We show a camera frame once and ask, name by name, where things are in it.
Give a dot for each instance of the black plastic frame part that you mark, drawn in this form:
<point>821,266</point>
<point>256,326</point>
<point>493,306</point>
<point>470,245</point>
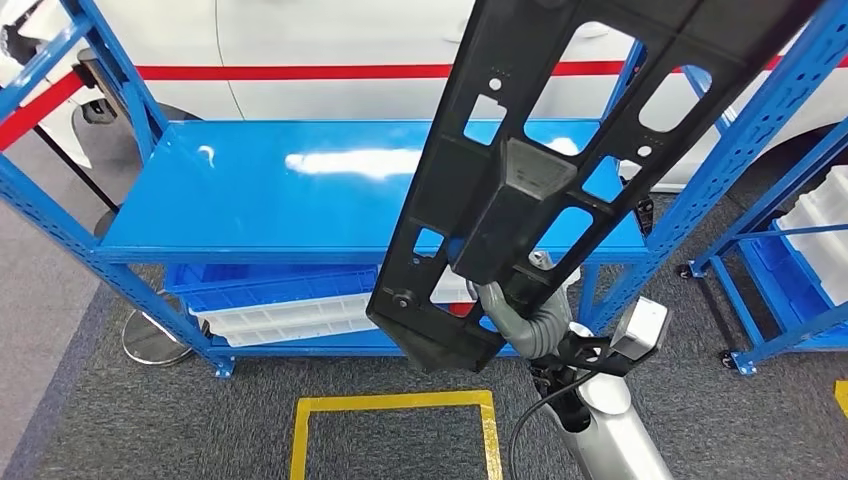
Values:
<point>484,199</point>

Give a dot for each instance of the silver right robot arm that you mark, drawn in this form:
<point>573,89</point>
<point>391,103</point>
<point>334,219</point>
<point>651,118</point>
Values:
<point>609,430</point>

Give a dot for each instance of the blue metal shelf rack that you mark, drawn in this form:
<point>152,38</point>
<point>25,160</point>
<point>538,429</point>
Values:
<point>265,199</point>

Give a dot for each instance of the red item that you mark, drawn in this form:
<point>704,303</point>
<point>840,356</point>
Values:
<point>462,309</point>

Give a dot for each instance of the white plastic tray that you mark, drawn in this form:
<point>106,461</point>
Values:
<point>821,225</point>
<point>285,318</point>

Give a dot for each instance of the black ribbed plastic piece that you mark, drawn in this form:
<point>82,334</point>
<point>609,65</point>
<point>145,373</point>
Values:
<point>644,215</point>

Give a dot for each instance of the white car with red stripe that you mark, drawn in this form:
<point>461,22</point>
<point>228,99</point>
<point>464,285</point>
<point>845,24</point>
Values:
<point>298,33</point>

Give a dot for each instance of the chrome round stand base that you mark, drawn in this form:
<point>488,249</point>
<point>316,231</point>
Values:
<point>156,341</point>

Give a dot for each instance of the blue metal rack with casters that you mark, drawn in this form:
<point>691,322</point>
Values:
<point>732,305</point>

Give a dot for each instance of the black stanchion pole with base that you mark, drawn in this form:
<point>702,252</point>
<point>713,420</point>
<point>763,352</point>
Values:
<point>106,225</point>

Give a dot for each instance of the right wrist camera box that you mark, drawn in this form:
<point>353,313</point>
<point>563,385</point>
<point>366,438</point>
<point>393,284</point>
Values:
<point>639,328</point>

